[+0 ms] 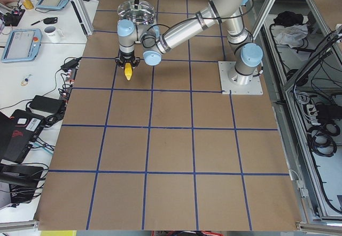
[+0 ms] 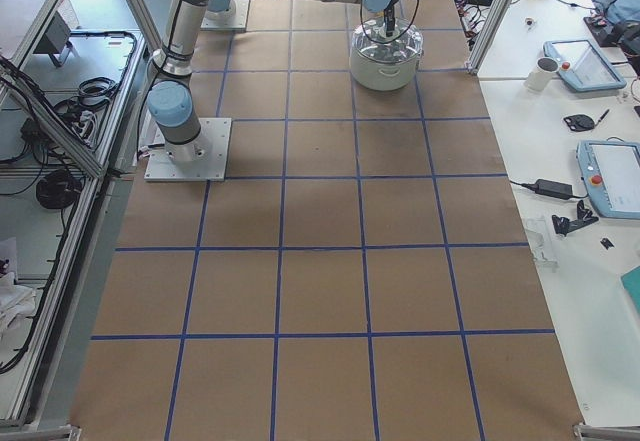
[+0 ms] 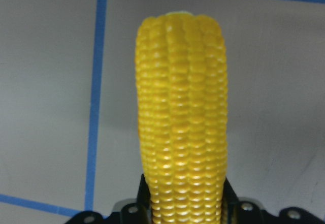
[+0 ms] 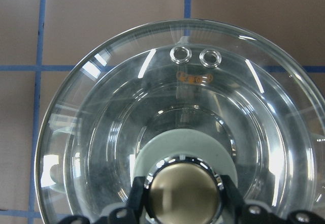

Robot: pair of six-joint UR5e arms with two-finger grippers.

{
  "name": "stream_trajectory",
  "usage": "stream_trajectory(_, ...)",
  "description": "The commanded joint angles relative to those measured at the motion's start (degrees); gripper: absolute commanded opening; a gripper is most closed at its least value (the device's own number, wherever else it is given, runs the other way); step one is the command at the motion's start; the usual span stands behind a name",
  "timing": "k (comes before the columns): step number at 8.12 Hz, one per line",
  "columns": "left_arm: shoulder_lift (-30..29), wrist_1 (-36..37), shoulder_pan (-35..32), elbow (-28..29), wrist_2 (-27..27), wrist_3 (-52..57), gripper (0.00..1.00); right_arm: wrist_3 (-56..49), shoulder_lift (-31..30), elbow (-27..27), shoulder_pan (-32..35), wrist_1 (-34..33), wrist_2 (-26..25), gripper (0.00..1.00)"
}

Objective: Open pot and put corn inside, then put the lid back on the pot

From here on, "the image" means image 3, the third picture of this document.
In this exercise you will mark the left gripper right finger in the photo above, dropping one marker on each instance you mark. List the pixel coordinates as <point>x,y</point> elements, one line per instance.
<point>235,210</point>

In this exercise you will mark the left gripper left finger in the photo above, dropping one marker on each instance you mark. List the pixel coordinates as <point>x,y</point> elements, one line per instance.
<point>134,210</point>

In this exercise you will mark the yellow corn cob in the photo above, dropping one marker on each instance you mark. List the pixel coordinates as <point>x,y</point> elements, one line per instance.
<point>182,95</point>

